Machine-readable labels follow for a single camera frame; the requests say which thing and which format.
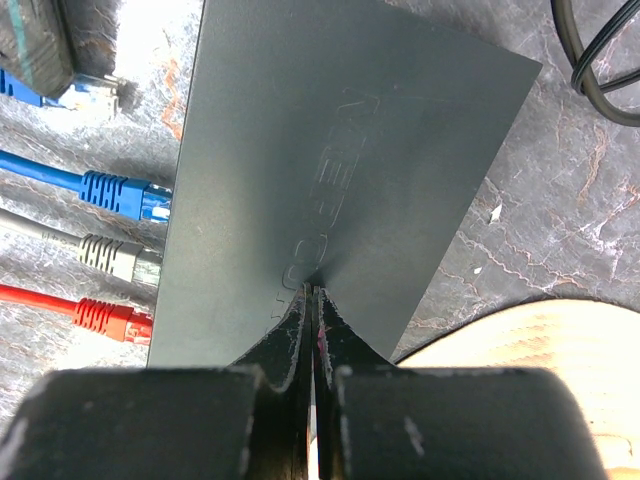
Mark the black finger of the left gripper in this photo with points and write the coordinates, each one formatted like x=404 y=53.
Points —
x=35 y=45

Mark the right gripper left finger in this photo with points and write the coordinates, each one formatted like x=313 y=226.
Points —
x=248 y=420

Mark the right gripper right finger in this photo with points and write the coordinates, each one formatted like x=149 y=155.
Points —
x=379 y=421

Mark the black network switch box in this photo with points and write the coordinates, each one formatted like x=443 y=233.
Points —
x=339 y=143

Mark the beige bucket hat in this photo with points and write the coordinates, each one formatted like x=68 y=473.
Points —
x=593 y=347

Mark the black power adapter with cord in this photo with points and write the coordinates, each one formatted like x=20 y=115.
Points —
x=580 y=57

